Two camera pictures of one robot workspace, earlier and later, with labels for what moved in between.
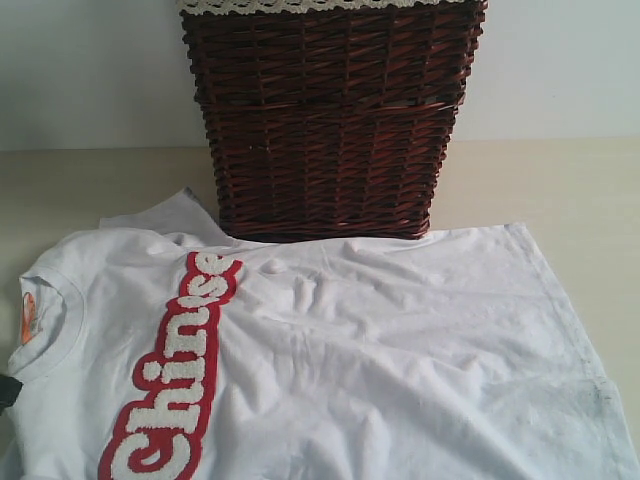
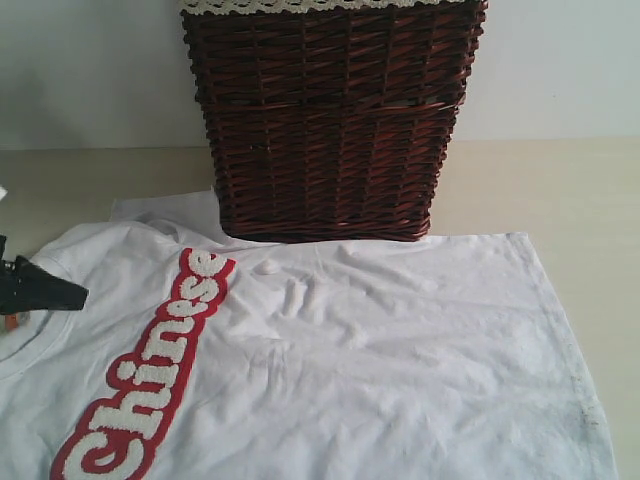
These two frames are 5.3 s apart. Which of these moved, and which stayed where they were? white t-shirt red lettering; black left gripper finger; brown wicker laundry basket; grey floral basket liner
Moved: black left gripper finger
Stayed: white t-shirt red lettering; brown wicker laundry basket; grey floral basket liner
